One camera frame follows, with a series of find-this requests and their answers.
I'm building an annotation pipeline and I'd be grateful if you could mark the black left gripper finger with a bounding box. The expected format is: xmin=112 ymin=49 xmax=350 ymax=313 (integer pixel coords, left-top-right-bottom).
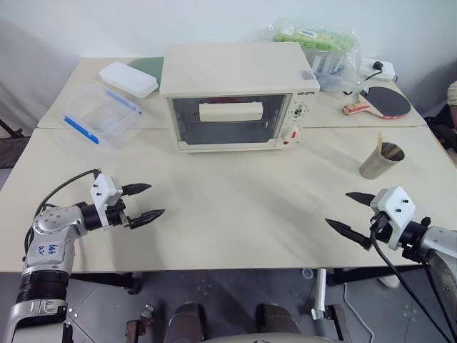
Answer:
xmin=128 ymin=209 xmax=166 ymax=230
xmin=121 ymin=182 xmax=153 ymax=197

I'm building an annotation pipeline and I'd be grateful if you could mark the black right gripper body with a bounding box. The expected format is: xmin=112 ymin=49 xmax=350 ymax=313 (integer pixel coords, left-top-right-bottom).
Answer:
xmin=369 ymin=210 xmax=394 ymax=248

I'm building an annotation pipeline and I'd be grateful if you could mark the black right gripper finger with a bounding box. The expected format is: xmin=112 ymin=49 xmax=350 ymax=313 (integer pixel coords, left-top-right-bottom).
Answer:
xmin=324 ymin=218 xmax=373 ymax=250
xmin=345 ymin=192 xmax=376 ymax=207

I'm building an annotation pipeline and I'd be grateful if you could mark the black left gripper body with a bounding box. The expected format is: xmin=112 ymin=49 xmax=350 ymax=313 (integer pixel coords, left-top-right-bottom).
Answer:
xmin=106 ymin=198 xmax=133 ymax=229

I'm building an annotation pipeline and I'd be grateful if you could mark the cream toaster oven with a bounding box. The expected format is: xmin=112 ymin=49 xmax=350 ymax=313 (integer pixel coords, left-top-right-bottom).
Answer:
xmin=159 ymin=42 xmax=321 ymax=154

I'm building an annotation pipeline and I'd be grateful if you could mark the metal cup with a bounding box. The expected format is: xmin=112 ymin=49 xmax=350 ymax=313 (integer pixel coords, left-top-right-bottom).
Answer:
xmin=358 ymin=141 xmax=406 ymax=180

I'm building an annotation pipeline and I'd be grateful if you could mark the white table leg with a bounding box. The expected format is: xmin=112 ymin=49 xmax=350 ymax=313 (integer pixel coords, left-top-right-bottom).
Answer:
xmin=310 ymin=267 xmax=328 ymax=321

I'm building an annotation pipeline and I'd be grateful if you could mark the clear container with blue clips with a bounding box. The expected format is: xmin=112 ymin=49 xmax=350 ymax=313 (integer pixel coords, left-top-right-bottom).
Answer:
xmin=62 ymin=81 xmax=144 ymax=151

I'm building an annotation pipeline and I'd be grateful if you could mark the table tennis paddle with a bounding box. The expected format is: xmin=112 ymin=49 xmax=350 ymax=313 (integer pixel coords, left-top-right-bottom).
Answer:
xmin=341 ymin=86 xmax=412 ymax=120

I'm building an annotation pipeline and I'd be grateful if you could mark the white plastic box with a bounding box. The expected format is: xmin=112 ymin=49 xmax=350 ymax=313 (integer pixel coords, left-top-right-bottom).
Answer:
xmin=99 ymin=61 xmax=159 ymax=99

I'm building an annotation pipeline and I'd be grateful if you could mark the dark rounded shape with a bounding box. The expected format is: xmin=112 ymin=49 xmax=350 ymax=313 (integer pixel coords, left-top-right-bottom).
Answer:
xmin=167 ymin=302 xmax=206 ymax=343

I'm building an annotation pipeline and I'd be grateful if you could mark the bystander person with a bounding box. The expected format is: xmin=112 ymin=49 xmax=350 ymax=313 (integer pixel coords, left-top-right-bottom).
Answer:
xmin=424 ymin=80 xmax=457 ymax=153

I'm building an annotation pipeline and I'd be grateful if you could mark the clear plastic storage bin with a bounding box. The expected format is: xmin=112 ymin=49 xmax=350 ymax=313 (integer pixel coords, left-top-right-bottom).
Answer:
xmin=303 ymin=46 xmax=362 ymax=92

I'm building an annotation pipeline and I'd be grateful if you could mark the white power strip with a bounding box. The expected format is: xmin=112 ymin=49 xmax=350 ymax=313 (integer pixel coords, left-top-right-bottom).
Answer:
xmin=360 ymin=59 xmax=398 ymax=82

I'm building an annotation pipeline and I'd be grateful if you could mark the black metal stand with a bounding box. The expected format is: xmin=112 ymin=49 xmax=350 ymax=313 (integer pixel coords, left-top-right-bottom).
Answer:
xmin=0 ymin=117 xmax=24 ymax=141

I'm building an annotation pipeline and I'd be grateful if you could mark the plastic bag of green items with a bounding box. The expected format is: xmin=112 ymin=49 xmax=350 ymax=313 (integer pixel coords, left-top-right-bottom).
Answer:
xmin=255 ymin=20 xmax=361 ymax=51

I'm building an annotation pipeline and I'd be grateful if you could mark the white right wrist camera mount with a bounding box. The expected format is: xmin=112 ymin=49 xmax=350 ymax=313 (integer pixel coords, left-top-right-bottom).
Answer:
xmin=369 ymin=185 xmax=417 ymax=251

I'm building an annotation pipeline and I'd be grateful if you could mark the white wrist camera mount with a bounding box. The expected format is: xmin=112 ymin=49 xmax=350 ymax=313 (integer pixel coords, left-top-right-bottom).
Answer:
xmin=89 ymin=173 xmax=124 ymax=228
xmin=369 ymin=185 xmax=417 ymax=251

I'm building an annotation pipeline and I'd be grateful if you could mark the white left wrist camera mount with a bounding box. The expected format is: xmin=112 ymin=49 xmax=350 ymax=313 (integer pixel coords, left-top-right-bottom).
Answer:
xmin=89 ymin=173 xmax=124 ymax=228

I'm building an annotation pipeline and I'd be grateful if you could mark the black table frame bar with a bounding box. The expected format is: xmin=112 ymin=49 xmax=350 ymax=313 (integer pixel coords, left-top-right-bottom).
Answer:
xmin=326 ymin=266 xmax=398 ymax=287

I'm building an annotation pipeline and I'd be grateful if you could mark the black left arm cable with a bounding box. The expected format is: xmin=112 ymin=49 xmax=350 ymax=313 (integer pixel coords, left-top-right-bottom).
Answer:
xmin=24 ymin=168 xmax=103 ymax=265

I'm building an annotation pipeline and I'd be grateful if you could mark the glass oven door with handle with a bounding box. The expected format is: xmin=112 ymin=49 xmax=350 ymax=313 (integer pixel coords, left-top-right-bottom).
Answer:
xmin=167 ymin=93 xmax=293 ymax=151

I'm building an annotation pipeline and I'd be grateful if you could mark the black plug cable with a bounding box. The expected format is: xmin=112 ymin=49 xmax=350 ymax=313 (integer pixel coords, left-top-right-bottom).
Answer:
xmin=342 ymin=62 xmax=385 ymax=96

